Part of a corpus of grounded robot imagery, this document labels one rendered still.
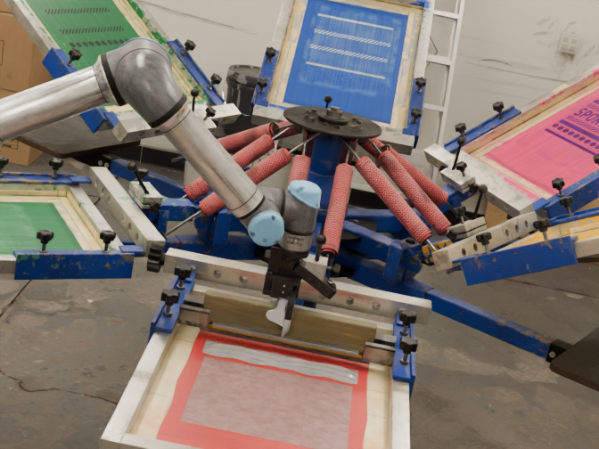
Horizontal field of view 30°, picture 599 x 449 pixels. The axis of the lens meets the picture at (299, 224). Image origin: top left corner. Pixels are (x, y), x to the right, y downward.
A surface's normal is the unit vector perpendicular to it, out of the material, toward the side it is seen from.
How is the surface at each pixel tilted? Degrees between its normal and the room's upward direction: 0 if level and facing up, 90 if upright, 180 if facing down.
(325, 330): 90
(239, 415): 0
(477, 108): 90
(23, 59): 90
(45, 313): 0
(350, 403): 0
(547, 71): 90
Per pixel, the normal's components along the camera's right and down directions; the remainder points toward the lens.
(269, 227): 0.14, 0.36
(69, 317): 0.18, -0.93
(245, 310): -0.08, 0.32
